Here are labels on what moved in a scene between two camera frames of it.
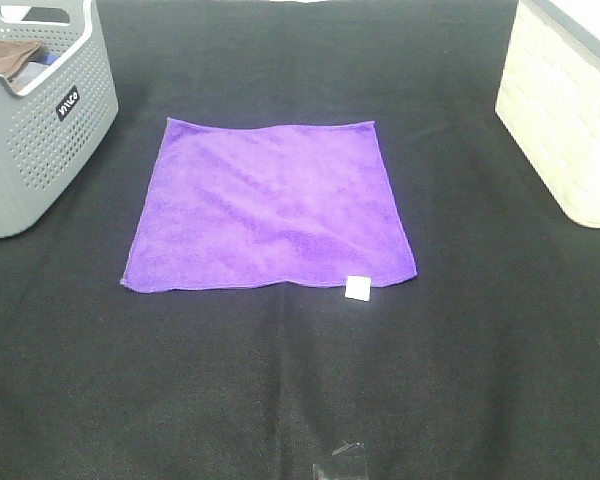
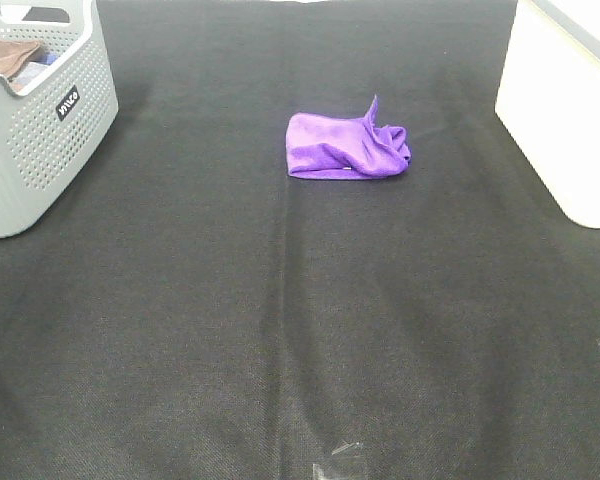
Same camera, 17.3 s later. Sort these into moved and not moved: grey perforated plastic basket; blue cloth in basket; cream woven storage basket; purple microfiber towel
Moved: purple microfiber towel
Not moved: cream woven storage basket; grey perforated plastic basket; blue cloth in basket
